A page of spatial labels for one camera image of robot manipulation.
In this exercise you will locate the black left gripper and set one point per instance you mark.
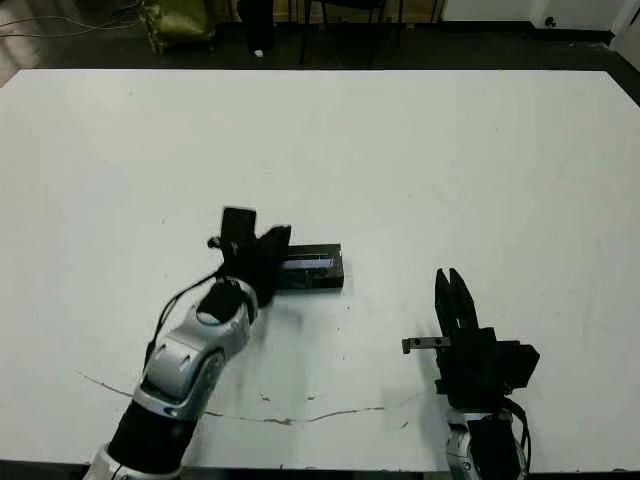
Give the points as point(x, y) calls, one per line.
point(245, 275)

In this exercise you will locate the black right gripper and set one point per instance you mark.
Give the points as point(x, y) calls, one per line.
point(470, 375)

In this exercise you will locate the black box lid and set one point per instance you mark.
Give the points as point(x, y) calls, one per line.
point(315, 277)

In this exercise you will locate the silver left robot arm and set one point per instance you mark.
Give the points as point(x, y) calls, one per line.
point(180, 375)

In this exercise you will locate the black upright stand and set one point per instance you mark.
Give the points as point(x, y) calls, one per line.
point(259, 22)

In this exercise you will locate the yellow-green sack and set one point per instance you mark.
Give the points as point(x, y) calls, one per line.
point(180, 22)

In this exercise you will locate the small black round knob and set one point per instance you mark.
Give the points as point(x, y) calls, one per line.
point(550, 21)

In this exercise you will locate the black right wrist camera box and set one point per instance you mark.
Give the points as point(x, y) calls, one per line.
point(520, 365)

